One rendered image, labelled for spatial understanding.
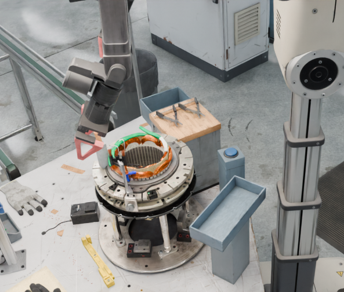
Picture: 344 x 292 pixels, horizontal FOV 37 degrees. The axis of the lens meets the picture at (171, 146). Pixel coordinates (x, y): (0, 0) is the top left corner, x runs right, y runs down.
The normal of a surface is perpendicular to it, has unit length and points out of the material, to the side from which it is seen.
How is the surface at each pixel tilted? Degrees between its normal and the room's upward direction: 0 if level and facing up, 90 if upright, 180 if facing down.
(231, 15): 90
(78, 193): 0
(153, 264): 0
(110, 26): 85
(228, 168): 90
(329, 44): 109
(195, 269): 0
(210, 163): 90
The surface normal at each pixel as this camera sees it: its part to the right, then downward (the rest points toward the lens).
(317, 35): 0.04, 0.84
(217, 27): -0.80, 0.43
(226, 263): -0.58, 0.55
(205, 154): 0.44, 0.52
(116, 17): 0.06, 0.62
